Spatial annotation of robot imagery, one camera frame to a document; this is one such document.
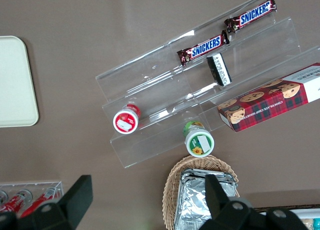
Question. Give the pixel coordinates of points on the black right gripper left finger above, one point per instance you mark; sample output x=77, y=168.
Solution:
x=75, y=202

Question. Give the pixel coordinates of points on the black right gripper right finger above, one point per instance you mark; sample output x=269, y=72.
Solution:
x=220, y=210

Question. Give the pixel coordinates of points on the light wicker oval basket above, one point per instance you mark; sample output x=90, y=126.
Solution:
x=172, y=190

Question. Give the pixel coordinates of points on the white rectangular snack tray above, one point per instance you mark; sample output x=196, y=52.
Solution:
x=287, y=210

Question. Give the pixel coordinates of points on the cream plastic serving tray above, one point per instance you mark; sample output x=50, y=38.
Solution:
x=15, y=82

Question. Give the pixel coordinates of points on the clear acrylic bottle rack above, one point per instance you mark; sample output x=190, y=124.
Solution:
x=58, y=186

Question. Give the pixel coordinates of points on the stacked aluminium foil trays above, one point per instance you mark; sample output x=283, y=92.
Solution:
x=192, y=202

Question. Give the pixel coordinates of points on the red cola bottle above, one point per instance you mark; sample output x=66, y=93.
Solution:
x=37, y=202
x=15, y=202

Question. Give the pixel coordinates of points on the green lid snack cup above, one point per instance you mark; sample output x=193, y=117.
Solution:
x=199, y=142

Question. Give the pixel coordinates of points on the clear bag of rice crackers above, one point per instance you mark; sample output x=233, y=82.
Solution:
x=307, y=224

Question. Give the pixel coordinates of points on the red lid snack cup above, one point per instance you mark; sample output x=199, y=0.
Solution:
x=125, y=121

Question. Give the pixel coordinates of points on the teal snack packet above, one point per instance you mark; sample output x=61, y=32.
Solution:
x=316, y=223

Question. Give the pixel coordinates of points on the red tartan shortbread cookie box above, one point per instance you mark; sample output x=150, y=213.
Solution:
x=270, y=104

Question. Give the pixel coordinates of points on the clear acrylic stepped display stand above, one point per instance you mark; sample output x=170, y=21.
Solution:
x=155, y=89

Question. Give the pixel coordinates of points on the small black white box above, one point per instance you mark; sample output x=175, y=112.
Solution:
x=220, y=69

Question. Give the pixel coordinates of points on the Snickers chocolate bar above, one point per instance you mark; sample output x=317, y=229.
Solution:
x=252, y=14
x=205, y=47

